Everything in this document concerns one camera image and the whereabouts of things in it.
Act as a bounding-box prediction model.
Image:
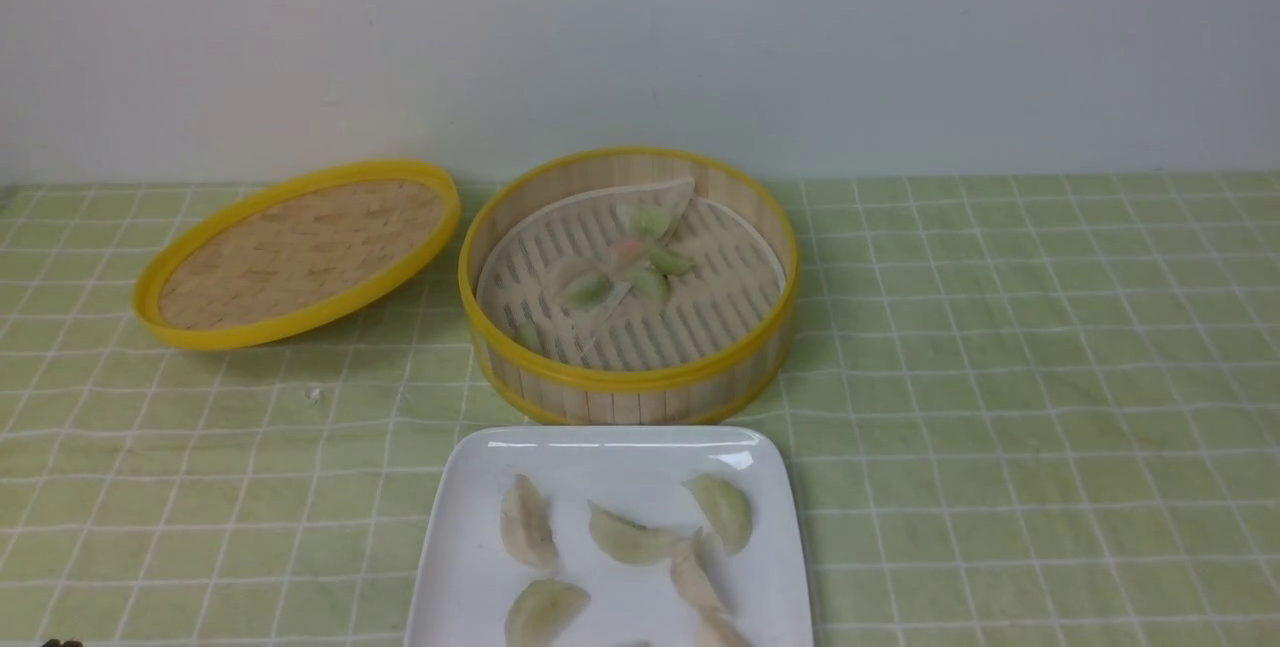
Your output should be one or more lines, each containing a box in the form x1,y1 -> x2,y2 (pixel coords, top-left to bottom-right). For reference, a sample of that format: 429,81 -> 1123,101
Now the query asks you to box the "pale dumpling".
500,474 -> 559,571

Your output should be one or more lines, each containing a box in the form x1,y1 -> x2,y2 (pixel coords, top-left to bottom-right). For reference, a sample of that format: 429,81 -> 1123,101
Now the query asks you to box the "pink dumpling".
605,236 -> 652,278
694,609 -> 750,647

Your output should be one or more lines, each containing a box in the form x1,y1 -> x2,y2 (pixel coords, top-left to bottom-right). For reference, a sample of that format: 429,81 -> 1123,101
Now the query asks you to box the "pale green dumpling plate right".
682,473 -> 754,556

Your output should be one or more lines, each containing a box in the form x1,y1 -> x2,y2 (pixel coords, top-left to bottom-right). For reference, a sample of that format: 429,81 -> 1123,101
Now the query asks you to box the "pale green dumpling plate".
504,578 -> 591,646
588,501 -> 691,566
682,473 -> 754,556

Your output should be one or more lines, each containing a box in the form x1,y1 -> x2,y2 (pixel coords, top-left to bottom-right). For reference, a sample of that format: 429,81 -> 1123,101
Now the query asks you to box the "white square plate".
404,425 -> 817,646

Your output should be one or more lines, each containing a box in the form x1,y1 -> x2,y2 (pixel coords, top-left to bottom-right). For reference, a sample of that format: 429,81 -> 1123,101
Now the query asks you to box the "pale green dumpling plate centre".
588,501 -> 691,566

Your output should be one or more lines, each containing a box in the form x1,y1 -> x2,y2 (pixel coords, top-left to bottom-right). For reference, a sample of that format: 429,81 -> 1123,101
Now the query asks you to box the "pale beige dumpling plate right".
669,528 -> 730,616

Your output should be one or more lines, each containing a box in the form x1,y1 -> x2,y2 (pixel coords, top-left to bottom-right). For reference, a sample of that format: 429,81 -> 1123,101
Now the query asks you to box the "pale green dumpling plate front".
504,578 -> 591,646

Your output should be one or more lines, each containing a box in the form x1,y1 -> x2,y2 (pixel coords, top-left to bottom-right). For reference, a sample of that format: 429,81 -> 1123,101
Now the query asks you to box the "green dumpling middle of steamer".
625,265 -> 671,310

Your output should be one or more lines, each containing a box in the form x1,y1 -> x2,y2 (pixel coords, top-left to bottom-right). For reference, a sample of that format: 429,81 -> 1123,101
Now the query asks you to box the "green dumpling of steamer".
625,265 -> 671,310
616,202 -> 677,242

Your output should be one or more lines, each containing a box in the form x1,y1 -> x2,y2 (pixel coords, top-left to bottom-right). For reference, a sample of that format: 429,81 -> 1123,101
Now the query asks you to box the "white mesh steamer liner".
474,177 -> 787,372

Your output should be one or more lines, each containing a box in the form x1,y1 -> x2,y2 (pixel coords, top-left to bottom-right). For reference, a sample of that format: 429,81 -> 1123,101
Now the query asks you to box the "green dumpling right of centre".
646,242 -> 692,275

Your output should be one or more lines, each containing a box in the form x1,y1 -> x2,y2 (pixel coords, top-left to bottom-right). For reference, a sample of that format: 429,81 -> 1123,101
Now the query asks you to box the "yellow rimmed bamboo steamer basket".
458,147 -> 799,425

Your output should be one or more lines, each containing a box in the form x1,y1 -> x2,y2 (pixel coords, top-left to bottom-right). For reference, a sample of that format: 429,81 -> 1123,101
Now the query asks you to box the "green dumpling left of centre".
552,261 -> 613,311

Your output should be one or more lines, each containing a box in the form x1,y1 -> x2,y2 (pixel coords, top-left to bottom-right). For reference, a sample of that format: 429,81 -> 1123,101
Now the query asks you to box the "green dumpling top of steamer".
616,202 -> 677,242

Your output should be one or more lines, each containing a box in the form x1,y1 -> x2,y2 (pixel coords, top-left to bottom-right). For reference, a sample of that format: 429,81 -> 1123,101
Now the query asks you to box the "yellow rimmed bamboo steamer lid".
132,160 -> 462,351

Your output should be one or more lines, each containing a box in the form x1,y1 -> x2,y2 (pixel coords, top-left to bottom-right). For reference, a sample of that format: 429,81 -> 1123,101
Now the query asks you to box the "green checkered tablecloth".
1,176 -> 1279,646

